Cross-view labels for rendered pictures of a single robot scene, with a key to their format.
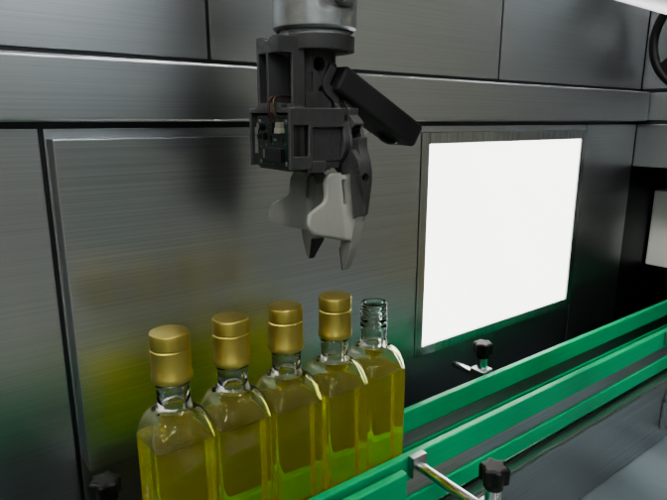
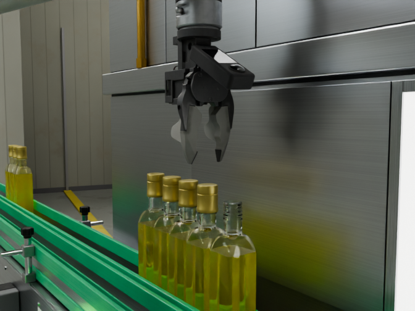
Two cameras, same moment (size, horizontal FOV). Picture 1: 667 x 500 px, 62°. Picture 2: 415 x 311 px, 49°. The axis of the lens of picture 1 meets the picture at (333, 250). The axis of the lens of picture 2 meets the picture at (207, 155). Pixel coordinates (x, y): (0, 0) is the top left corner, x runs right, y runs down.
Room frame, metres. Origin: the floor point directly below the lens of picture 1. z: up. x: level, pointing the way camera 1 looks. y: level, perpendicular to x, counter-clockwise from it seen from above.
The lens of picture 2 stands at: (0.54, -0.74, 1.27)
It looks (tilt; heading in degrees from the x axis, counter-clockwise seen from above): 5 degrees down; 90
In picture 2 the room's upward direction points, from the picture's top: straight up
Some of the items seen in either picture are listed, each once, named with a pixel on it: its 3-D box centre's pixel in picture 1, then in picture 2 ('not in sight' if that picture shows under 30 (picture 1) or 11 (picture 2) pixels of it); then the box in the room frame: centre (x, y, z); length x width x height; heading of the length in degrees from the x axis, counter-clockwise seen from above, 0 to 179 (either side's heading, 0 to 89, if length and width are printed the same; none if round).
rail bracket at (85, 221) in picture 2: not in sight; (91, 228); (0.20, 0.59, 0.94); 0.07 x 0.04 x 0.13; 37
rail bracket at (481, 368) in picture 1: (469, 377); not in sight; (0.80, -0.21, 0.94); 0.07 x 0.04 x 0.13; 37
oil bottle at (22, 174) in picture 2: not in sight; (23, 186); (-0.12, 0.90, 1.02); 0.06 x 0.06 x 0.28; 37
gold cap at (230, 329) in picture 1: (230, 338); (171, 188); (0.48, 0.09, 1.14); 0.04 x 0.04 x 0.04
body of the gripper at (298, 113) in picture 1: (309, 106); (196, 70); (0.53, 0.02, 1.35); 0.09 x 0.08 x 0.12; 127
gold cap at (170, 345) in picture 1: (170, 354); (155, 184); (0.44, 0.14, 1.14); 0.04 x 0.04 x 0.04
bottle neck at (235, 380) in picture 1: (231, 361); (171, 200); (0.48, 0.09, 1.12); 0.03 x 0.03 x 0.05
